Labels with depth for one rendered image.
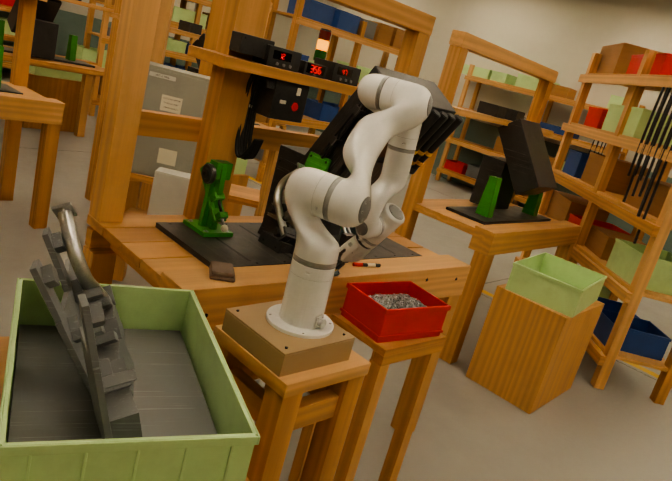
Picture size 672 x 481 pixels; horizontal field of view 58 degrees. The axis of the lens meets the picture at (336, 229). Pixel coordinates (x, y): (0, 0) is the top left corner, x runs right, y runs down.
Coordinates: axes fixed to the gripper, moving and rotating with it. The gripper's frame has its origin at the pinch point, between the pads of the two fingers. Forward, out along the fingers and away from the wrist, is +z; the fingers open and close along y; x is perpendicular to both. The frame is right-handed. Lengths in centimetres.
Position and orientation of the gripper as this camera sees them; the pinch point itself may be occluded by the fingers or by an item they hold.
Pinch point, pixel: (338, 263)
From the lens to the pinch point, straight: 216.7
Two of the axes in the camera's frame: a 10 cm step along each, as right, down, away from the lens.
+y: 7.0, 0.0, 7.1
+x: -4.0, -8.3, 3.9
